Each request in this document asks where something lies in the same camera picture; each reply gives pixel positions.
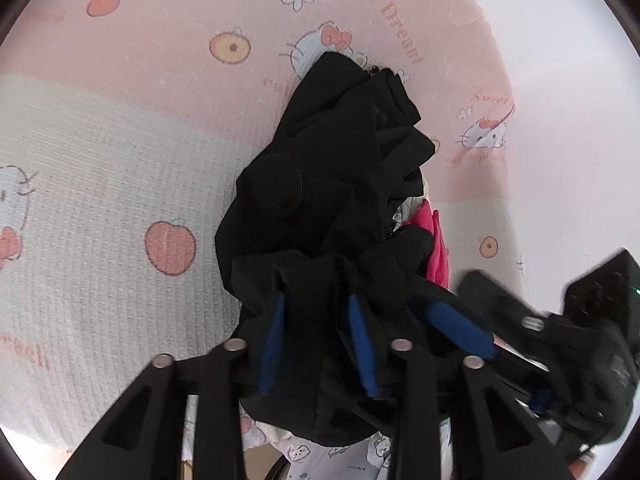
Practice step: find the pink Hello Kitty sofa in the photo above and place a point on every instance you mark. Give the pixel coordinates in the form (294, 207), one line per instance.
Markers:
(125, 160)

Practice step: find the person's printed pajama pants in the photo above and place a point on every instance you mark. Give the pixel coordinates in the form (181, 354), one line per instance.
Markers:
(350, 460)

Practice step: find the white printed garment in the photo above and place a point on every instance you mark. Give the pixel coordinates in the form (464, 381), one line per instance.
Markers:
(402, 215)

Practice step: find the pink garment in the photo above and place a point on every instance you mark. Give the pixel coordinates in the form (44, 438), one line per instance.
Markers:
(435, 245)

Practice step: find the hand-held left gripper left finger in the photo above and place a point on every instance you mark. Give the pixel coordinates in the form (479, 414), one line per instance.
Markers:
(272, 345)

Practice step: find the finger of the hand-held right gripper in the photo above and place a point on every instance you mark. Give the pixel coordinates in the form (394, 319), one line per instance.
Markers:
(455, 325)
(485, 290)

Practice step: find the black pants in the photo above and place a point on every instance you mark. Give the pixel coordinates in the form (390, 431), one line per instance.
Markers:
(320, 210)

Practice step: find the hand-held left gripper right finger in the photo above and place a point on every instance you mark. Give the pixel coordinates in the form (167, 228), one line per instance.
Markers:
(362, 350)

